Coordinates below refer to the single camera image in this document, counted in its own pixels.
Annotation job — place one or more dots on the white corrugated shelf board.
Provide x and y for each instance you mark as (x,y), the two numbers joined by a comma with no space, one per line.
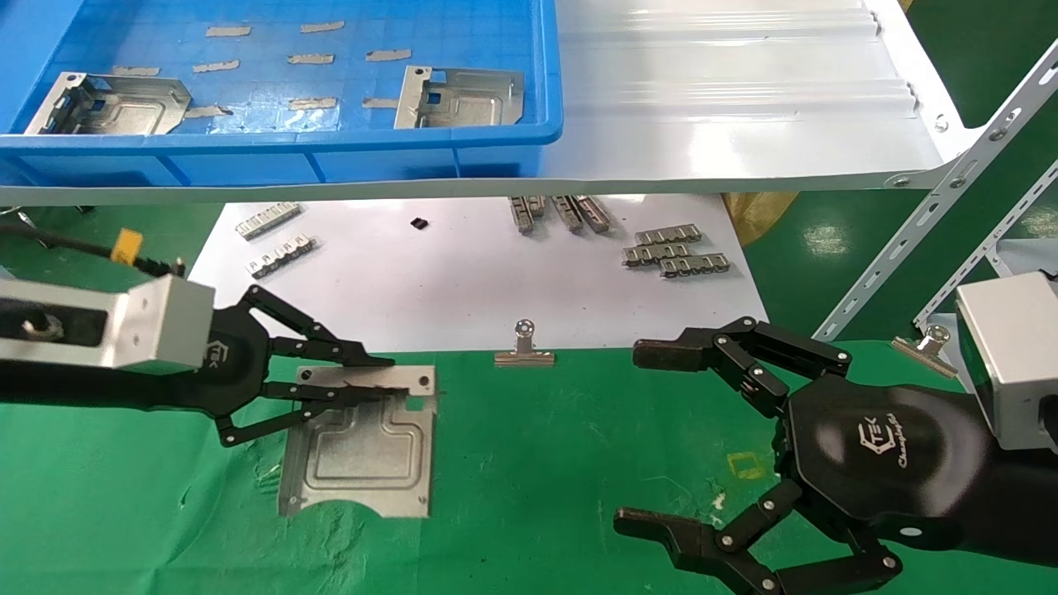
(727,99)

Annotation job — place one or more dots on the stamped metal bracket plate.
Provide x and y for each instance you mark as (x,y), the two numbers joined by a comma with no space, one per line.
(124,107)
(471,99)
(364,463)

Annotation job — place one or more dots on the green table cloth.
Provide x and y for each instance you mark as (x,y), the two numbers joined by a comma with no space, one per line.
(537,479)

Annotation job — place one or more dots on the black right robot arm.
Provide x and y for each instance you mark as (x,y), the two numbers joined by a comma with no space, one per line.
(1025,504)

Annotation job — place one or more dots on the yellow woven bag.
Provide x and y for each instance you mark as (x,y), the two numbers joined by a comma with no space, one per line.
(756,216)

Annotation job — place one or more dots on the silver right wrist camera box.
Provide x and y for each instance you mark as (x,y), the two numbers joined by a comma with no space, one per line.
(1017,355)

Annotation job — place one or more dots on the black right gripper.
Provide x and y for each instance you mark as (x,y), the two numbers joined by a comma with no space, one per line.
(884,454)

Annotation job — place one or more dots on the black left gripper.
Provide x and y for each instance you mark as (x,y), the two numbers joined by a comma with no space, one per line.
(240,364)

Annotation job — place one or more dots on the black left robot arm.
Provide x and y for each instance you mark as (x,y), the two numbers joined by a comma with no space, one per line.
(83,388)

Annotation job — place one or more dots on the silver binder clip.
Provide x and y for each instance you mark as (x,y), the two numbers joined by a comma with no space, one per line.
(926,351)
(525,357)

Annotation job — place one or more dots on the white perforated angle bar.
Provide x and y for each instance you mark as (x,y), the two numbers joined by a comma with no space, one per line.
(934,207)
(988,248)

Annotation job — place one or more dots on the blue plastic bin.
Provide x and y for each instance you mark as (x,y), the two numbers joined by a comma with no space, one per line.
(273,161)

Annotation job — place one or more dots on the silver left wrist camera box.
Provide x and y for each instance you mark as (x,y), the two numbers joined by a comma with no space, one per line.
(157,322)

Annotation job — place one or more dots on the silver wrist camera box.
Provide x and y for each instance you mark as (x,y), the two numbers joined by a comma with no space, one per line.
(1017,355)
(157,322)

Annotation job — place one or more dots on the small notched metal rail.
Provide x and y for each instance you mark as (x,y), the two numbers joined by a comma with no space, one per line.
(281,255)
(668,235)
(538,205)
(696,265)
(269,221)
(521,215)
(569,213)
(595,213)
(653,254)

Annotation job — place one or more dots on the white paper sheet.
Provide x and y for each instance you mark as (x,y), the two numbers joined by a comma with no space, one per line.
(463,289)

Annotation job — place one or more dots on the grey tape strip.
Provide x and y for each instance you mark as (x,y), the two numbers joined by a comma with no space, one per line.
(312,59)
(207,111)
(388,55)
(314,103)
(215,66)
(380,103)
(322,26)
(136,71)
(227,31)

